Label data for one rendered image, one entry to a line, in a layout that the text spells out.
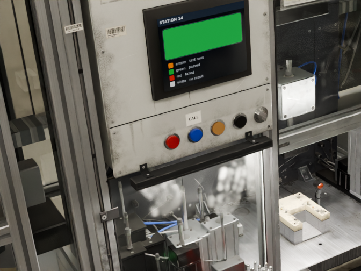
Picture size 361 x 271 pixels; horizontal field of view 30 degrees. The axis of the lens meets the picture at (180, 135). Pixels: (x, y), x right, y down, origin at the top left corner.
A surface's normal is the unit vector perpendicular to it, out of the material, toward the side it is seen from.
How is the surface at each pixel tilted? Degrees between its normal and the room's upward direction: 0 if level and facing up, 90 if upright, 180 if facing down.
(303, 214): 90
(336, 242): 0
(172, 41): 90
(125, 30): 90
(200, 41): 90
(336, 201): 0
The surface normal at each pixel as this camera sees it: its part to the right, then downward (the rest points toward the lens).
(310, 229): -0.09, -0.90
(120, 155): 0.46, 0.34
